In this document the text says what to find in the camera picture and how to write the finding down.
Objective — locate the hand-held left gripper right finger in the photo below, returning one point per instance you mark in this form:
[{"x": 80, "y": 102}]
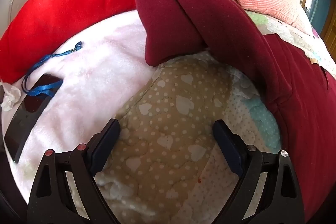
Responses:
[{"x": 229, "y": 146}]

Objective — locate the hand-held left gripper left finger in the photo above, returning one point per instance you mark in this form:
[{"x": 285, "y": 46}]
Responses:
[{"x": 105, "y": 146}]

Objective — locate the dark red fleece pants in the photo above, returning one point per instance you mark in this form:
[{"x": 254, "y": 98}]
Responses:
[{"x": 210, "y": 16}]

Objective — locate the heart print quilt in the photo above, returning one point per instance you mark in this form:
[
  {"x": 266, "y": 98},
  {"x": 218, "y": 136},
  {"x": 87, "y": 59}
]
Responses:
[{"x": 170, "y": 113}]

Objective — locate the white fleece blanket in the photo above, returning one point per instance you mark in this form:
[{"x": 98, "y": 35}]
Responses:
[{"x": 92, "y": 77}]

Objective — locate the black phone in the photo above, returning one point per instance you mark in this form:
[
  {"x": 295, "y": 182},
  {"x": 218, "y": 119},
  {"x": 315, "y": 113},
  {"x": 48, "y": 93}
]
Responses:
[{"x": 21, "y": 124}]

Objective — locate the crumpled white tissue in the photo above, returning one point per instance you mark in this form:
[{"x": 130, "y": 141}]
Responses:
[{"x": 10, "y": 98}]

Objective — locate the red embroidered pillow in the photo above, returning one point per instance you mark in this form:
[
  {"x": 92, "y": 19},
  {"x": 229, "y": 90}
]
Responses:
[{"x": 78, "y": 3}]

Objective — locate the wooden door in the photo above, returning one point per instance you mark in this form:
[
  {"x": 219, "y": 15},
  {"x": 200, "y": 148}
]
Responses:
[{"x": 331, "y": 37}]

